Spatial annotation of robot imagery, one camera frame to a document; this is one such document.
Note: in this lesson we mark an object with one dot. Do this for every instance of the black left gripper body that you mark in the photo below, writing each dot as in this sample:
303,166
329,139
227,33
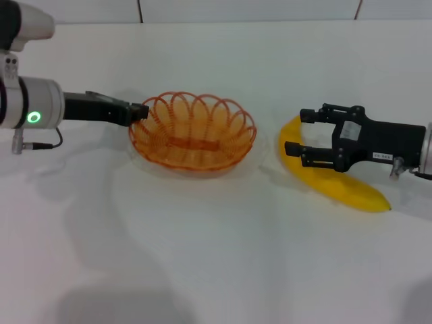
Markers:
98,109

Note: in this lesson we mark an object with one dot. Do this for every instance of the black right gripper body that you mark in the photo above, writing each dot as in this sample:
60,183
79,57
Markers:
388,141

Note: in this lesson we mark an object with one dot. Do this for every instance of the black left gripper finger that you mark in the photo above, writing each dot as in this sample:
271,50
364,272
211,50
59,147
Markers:
140,112

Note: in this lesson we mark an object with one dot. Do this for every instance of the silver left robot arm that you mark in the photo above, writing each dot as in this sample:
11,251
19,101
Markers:
40,98

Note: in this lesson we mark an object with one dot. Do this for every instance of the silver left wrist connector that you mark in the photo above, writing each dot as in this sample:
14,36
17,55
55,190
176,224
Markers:
17,141

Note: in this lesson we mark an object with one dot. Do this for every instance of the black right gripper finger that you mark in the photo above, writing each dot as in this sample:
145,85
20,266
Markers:
308,115
293,148

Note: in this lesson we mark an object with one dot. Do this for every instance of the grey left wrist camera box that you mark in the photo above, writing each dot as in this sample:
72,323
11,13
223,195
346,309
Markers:
32,23

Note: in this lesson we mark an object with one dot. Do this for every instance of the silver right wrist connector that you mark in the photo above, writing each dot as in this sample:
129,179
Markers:
397,167

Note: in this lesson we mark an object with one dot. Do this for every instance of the yellow banana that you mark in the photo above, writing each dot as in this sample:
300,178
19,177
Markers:
344,189

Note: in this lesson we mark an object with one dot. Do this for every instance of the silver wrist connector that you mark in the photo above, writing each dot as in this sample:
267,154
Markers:
17,141
397,167

